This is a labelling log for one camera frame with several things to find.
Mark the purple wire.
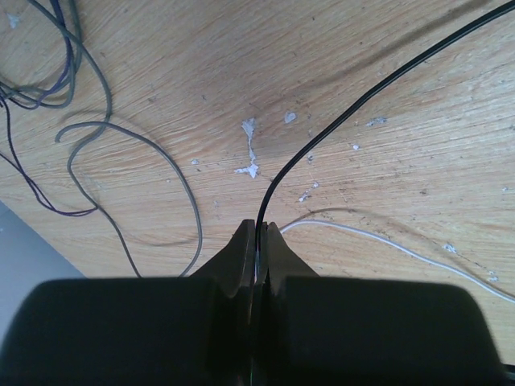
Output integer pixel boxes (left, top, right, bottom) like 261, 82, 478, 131
0, 0, 99, 218

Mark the white wire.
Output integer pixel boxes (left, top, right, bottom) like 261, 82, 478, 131
278, 219, 515, 302

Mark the grey wire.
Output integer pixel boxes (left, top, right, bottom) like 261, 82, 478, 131
0, 0, 204, 279

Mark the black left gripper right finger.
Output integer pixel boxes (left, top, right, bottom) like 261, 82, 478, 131
256, 224, 514, 385

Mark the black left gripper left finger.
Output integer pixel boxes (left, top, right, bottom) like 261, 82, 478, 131
1, 220, 254, 385

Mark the black wire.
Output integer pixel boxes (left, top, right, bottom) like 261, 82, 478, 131
253, 0, 515, 266

